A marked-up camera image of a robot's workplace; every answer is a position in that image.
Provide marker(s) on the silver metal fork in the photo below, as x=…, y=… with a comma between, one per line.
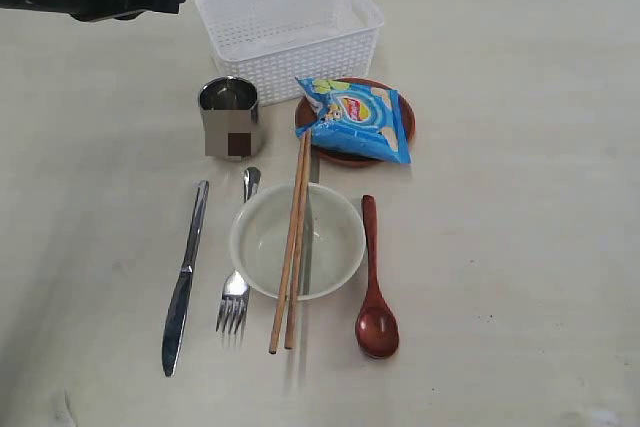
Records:
x=236, y=291

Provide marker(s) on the white perforated plastic basket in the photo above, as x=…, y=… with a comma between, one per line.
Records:
x=273, y=43

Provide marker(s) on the white ceramic bowl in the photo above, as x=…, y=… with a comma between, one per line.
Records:
x=258, y=236

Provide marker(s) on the silver metal knife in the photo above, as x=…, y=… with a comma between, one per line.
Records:
x=178, y=308

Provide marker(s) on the dark red wooden spoon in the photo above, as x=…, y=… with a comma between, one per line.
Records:
x=376, y=329

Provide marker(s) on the light wooden chopstick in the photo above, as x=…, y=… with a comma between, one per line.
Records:
x=299, y=244
x=284, y=286

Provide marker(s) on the blue Lay's chips bag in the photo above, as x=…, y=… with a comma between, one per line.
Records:
x=357, y=119

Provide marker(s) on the brown wooden plate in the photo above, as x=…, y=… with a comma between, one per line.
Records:
x=355, y=152

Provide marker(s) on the shiny stainless steel cup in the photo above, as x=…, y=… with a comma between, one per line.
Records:
x=229, y=108

